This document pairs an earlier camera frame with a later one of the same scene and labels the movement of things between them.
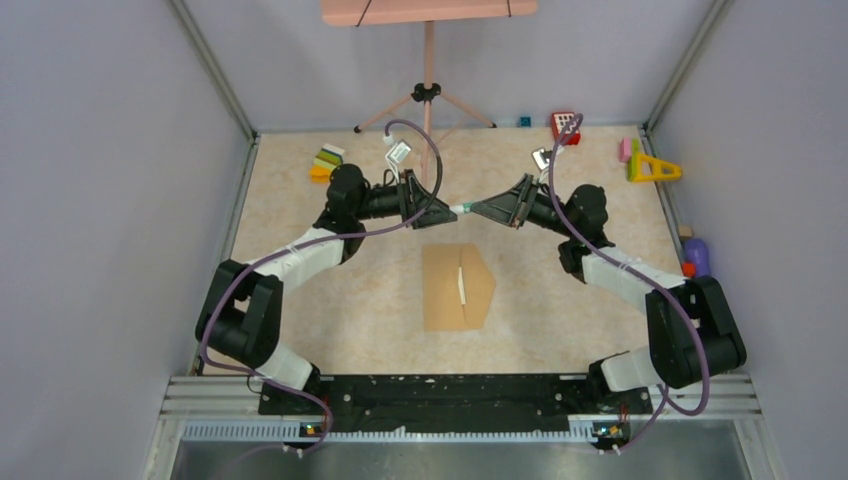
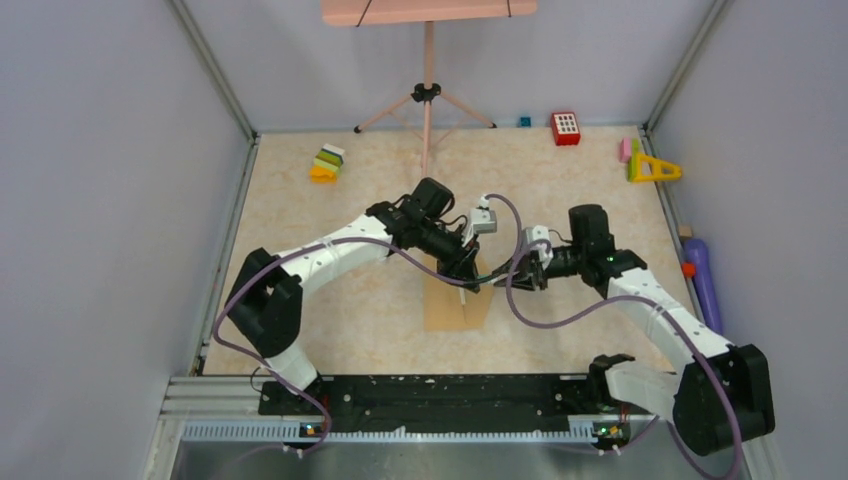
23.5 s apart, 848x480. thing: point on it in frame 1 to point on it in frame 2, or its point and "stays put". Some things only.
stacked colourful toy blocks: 327,158 stays put
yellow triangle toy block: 657,165 stays put
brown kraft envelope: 442,304 stays put
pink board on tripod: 358,12 stays put
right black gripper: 506,207 to 528,271
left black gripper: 435,212 to 459,263
